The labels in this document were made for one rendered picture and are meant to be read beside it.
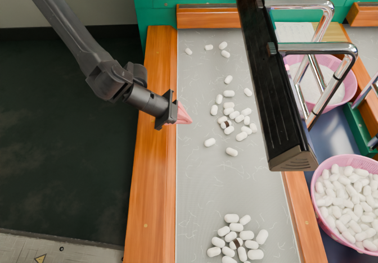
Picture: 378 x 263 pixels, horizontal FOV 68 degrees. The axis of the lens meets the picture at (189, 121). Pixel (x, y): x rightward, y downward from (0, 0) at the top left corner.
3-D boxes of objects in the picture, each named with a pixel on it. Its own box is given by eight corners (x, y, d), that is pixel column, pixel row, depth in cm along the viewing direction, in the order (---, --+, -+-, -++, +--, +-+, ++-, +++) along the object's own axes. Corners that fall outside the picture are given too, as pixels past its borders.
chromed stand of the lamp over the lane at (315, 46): (238, 160, 89) (272, 52, 52) (231, 110, 100) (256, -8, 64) (297, 159, 89) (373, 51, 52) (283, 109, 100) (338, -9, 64)
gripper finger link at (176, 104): (198, 110, 78) (172, 96, 73) (199, 131, 74) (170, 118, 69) (184, 121, 82) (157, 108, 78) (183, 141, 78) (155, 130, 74)
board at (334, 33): (262, 49, 105) (263, 47, 104) (256, 25, 114) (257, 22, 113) (349, 48, 106) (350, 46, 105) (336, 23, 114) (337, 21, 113)
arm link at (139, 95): (117, 105, 68) (129, 90, 65) (119, 86, 72) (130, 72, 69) (142, 116, 71) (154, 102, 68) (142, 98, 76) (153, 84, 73)
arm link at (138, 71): (91, 94, 66) (111, 71, 62) (97, 66, 74) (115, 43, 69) (134, 116, 72) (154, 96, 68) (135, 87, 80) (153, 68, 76)
